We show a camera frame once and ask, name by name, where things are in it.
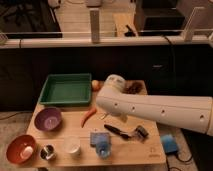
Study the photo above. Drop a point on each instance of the black brush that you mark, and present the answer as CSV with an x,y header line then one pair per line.
x,y
117,131

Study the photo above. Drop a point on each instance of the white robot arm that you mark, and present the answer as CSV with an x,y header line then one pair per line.
x,y
187,112

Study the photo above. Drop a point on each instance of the yellow onion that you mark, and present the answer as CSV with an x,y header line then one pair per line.
x,y
95,85

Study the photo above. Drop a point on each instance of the green plastic tray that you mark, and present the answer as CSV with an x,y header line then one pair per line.
x,y
66,90

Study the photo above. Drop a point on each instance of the white railing bar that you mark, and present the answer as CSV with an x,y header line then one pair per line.
x,y
103,42

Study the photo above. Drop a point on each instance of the blue sponge cloth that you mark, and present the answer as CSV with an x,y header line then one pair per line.
x,y
97,137

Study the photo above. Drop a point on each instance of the wooden table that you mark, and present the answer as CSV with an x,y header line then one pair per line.
x,y
123,152

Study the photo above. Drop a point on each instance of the black binder clip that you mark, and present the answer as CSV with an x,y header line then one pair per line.
x,y
140,133

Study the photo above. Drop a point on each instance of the clear plastic bottle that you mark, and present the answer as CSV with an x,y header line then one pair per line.
x,y
103,149

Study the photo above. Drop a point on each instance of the purple bowl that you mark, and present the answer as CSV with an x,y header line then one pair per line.
x,y
48,119

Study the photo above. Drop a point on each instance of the blue box on floor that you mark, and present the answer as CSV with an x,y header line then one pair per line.
x,y
169,144

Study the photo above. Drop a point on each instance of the small metal cup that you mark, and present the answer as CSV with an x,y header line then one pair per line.
x,y
47,153

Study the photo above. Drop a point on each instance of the white egg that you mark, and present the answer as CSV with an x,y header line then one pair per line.
x,y
26,152

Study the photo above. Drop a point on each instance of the red bowl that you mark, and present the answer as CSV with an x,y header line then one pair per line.
x,y
17,145

